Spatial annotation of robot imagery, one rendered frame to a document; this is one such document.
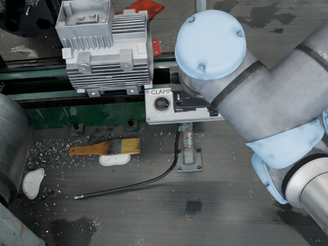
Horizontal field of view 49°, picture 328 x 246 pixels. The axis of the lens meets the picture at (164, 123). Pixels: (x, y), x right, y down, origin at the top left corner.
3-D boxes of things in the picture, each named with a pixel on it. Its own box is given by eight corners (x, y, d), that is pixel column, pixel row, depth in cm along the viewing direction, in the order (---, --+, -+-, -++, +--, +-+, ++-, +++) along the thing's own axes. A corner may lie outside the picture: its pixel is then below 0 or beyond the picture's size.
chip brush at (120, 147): (69, 159, 100) (68, 158, 99) (71, 145, 103) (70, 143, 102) (141, 153, 99) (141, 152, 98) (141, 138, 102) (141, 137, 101)
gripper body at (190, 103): (172, 73, 65) (168, 52, 53) (219, 70, 65) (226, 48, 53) (174, 114, 64) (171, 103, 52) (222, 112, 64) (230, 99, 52)
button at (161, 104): (155, 112, 75) (154, 111, 74) (154, 98, 76) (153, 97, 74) (169, 112, 75) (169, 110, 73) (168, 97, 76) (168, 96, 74)
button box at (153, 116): (148, 125, 79) (145, 122, 74) (146, 93, 80) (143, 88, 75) (226, 120, 78) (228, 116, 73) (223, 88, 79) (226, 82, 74)
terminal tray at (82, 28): (64, 52, 86) (54, 28, 80) (71, 24, 92) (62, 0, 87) (113, 49, 85) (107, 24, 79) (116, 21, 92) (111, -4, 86)
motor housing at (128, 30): (79, 106, 96) (56, 52, 80) (88, 57, 107) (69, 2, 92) (153, 101, 94) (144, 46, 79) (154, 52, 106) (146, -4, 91)
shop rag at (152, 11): (139, 28, 132) (139, 26, 131) (116, 17, 137) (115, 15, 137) (165, 7, 139) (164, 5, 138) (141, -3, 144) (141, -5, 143)
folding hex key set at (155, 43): (162, 58, 121) (161, 54, 120) (153, 60, 121) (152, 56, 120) (158, 42, 127) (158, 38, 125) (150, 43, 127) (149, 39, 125)
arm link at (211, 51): (212, 95, 36) (157, 36, 38) (207, 112, 47) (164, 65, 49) (269, 45, 37) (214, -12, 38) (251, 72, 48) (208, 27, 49)
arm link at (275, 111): (364, 108, 36) (287, 30, 37) (277, 180, 37) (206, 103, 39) (342, 110, 43) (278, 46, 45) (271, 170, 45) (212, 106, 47)
